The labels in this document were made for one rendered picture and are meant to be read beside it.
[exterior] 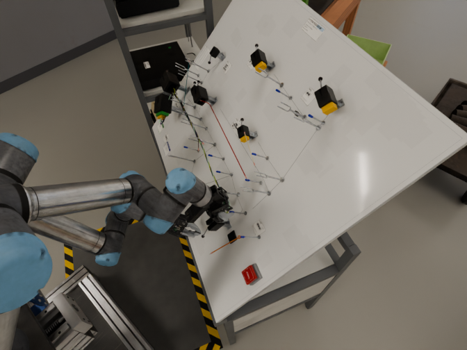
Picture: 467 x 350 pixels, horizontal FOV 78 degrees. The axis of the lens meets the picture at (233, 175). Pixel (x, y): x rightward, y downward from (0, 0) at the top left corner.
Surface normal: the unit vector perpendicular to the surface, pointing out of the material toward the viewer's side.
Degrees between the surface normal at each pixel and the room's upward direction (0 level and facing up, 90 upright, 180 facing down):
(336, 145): 49
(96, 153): 0
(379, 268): 0
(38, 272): 83
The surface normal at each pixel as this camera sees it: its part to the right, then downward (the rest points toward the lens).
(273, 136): -0.72, -0.15
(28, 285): 0.80, 0.40
